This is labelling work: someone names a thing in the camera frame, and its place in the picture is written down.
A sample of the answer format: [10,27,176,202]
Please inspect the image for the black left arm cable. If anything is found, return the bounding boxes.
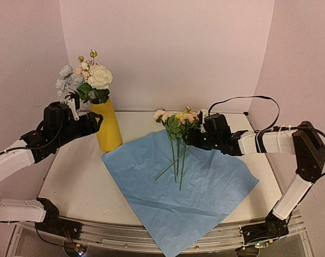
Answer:
[0,117,66,161]

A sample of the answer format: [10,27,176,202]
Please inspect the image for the white rose stem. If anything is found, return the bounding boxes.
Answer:
[77,64,113,104]

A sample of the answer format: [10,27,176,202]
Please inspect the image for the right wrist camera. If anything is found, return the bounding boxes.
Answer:
[198,109,209,133]

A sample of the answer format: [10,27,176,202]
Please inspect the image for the blue and pink flower bunch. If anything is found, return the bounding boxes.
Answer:
[55,49,98,102]

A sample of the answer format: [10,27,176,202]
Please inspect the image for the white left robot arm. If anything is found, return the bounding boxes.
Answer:
[0,100,103,234]

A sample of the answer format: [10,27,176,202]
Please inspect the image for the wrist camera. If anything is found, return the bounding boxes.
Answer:
[66,93,80,121]
[198,109,209,133]

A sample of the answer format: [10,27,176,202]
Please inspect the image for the yellow vase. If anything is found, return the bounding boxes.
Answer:
[91,98,123,153]

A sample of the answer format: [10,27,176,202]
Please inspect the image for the blue wrapping paper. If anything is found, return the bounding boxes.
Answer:
[102,130,258,256]

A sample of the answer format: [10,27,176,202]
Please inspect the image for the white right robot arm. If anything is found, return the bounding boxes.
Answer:
[184,114,325,242]

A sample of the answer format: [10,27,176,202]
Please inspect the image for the bouquet of roses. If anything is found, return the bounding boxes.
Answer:
[153,107,201,190]

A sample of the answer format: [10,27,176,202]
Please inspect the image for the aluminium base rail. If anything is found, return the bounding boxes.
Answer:
[5,197,314,256]

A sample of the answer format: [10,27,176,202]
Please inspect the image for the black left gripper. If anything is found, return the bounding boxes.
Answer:
[55,111,104,149]

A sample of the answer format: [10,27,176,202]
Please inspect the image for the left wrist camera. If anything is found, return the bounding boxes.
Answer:
[66,93,80,121]

